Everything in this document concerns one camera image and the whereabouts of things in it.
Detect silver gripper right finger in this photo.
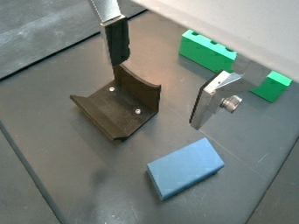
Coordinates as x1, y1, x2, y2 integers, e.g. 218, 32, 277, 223
189, 55, 270, 130

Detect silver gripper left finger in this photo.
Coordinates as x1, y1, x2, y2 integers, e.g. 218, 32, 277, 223
88, 0, 129, 67

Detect blue rectangular block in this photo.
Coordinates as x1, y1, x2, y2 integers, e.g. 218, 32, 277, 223
146, 138, 224, 200

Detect green shape-sorting board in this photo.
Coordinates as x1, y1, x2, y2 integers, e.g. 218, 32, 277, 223
178, 30, 292, 102

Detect black curved fixture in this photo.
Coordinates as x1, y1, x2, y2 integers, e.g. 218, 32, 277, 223
69, 65, 161, 140

